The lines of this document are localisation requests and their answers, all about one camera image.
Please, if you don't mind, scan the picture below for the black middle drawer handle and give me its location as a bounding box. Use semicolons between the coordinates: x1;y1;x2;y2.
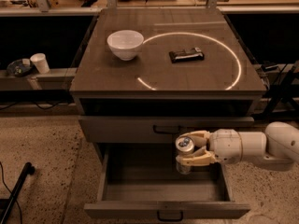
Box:
156;211;184;222

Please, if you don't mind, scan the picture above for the closed top drawer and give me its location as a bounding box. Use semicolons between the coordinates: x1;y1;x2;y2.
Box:
79;116;254;144

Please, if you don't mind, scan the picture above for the silver blue redbull can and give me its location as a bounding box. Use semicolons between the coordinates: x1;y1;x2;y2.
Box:
176;136;194;175

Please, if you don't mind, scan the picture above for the black top drawer handle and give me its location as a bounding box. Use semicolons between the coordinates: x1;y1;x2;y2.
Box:
152;125;181;134

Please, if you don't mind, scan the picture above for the white ceramic bowl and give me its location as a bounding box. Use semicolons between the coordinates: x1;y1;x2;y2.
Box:
107;30;144;61

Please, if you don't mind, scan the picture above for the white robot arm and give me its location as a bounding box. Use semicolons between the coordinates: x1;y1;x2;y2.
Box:
175;121;299;175

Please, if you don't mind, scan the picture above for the white paper cup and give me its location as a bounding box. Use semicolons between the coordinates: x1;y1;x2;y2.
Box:
30;53;50;74

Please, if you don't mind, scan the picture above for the black drawer handle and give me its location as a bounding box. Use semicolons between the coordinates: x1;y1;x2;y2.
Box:
156;211;184;222
152;125;181;134

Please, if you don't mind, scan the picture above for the open middle drawer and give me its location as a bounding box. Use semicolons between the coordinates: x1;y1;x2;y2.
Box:
84;144;250;220

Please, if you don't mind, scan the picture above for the grey drawer cabinet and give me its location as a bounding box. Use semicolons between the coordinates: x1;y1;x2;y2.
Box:
69;7;267;161

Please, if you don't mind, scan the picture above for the black floor cable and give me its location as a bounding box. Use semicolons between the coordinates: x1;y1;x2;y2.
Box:
0;161;24;224

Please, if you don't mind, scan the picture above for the black pole on floor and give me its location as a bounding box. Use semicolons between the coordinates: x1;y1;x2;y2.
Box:
0;162;35;224

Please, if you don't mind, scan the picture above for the dark round dish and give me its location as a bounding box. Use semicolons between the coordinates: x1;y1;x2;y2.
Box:
7;58;34;77

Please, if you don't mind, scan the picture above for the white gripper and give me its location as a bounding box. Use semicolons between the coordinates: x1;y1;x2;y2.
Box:
176;129;242;167

